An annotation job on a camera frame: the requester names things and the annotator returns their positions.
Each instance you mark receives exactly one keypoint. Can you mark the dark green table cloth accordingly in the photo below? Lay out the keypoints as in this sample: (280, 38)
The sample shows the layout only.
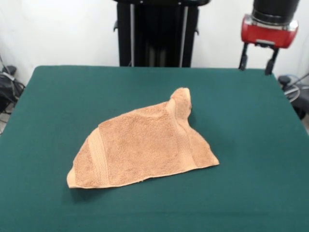
(72, 96)

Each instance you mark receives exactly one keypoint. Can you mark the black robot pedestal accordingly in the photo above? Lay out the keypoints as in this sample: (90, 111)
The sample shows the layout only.
(157, 36)

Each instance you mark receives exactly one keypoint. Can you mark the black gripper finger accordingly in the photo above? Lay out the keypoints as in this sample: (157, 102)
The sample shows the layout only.
(243, 59)
(271, 64)

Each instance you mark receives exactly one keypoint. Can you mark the tan terry towel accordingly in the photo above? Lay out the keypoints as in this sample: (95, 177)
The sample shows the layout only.
(144, 145)

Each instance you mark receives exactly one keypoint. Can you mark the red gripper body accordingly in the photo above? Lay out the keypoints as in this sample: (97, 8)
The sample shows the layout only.
(268, 35)

